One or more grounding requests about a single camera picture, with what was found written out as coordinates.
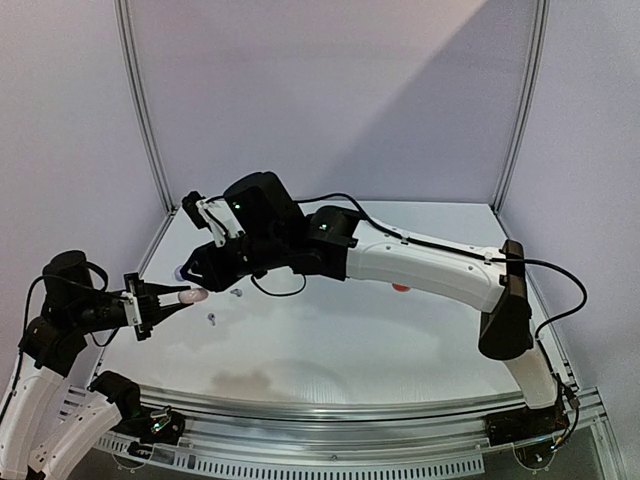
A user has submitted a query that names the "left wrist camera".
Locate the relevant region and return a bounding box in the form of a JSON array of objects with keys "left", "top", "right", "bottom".
[{"left": 121, "top": 272, "right": 143, "bottom": 327}]

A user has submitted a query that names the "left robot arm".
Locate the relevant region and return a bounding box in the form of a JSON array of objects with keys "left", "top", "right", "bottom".
[{"left": 1, "top": 250, "right": 205, "bottom": 479}]

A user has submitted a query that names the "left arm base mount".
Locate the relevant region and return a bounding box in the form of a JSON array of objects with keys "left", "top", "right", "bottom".
[{"left": 111, "top": 406, "right": 186, "bottom": 445}]

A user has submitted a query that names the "aluminium front rail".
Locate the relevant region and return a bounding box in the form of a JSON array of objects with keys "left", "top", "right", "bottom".
[{"left": 72, "top": 387, "right": 626, "bottom": 479}]

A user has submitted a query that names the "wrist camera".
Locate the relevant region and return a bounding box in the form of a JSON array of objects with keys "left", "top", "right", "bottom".
[
  {"left": 181, "top": 191, "right": 244, "bottom": 247},
  {"left": 121, "top": 272, "right": 143, "bottom": 327}
]

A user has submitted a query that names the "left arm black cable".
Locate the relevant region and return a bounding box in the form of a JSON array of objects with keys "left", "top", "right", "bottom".
[{"left": 0, "top": 264, "right": 124, "bottom": 421}]

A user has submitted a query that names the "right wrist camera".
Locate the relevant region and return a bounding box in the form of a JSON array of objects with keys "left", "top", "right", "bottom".
[{"left": 181, "top": 191, "right": 244, "bottom": 247}]

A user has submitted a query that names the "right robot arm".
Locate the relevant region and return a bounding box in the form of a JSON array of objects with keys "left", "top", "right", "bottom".
[{"left": 181, "top": 172, "right": 559, "bottom": 436}]

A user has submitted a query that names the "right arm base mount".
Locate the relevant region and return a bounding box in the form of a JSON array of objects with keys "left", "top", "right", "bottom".
[{"left": 484, "top": 399, "right": 580, "bottom": 450}]

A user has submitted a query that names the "aluminium corner post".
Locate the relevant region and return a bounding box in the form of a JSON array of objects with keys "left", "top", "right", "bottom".
[
  {"left": 114, "top": 0, "right": 176, "bottom": 215},
  {"left": 490, "top": 0, "right": 550, "bottom": 216}
]

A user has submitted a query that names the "red earbud charging case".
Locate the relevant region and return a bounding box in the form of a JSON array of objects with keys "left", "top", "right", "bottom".
[{"left": 392, "top": 283, "right": 411, "bottom": 292}]

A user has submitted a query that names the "purple earbud charging case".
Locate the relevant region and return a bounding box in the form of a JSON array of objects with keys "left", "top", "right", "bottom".
[{"left": 174, "top": 265, "right": 184, "bottom": 282}]

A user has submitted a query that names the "left aluminium corner post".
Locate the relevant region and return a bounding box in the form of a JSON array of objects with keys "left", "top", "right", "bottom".
[{"left": 114, "top": 0, "right": 176, "bottom": 215}]

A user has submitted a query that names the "right aluminium corner post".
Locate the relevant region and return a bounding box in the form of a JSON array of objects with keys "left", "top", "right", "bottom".
[{"left": 490, "top": 0, "right": 550, "bottom": 216}]

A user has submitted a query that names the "pink-white earbud charging case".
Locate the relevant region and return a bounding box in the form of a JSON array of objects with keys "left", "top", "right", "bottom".
[{"left": 178, "top": 288, "right": 209, "bottom": 305}]

